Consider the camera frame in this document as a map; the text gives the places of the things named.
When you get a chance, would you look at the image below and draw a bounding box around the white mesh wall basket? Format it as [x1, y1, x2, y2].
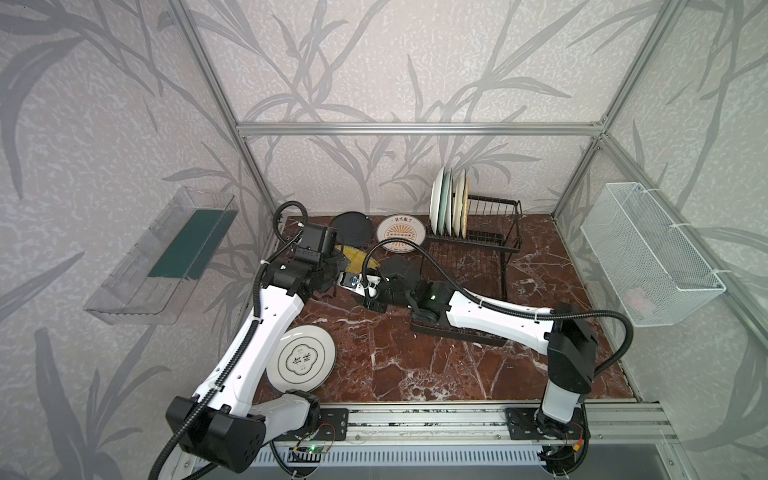
[581, 182, 726, 327]

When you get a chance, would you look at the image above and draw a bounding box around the orange sunburst plate front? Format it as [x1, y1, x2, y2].
[451, 170, 466, 238]

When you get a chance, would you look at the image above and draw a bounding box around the green rim lettered plate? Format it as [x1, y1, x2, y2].
[429, 168, 444, 235]

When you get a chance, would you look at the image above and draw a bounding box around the orange sunburst plate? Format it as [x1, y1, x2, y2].
[376, 214, 426, 245]
[451, 170, 466, 238]

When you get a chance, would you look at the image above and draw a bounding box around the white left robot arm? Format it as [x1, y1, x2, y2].
[148, 200, 347, 479]

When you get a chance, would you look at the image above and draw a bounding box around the orange sunburst plate by rack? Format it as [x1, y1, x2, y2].
[376, 214, 426, 245]

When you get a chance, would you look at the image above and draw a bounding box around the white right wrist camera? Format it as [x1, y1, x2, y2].
[338, 272, 381, 298]

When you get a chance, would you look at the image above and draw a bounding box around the black round plate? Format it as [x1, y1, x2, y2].
[330, 211, 374, 249]

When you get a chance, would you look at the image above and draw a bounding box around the cream floral plate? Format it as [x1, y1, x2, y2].
[460, 170, 469, 238]

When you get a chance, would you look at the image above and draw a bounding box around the clear acrylic wall shelf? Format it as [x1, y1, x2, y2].
[84, 187, 239, 326]

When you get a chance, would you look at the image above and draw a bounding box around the yellow woven plate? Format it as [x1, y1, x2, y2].
[342, 246, 367, 274]

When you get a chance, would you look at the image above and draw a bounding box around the white plate black emblem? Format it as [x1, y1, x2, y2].
[266, 325, 337, 393]

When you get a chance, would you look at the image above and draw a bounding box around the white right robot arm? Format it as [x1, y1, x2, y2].
[352, 253, 634, 479]

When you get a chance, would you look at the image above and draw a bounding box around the black wire dish rack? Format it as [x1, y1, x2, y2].
[410, 195, 523, 352]

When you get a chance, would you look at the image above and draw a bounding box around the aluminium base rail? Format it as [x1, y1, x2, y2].
[179, 403, 679, 448]

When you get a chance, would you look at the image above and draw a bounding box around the mint green flower plate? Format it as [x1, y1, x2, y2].
[437, 168, 453, 235]

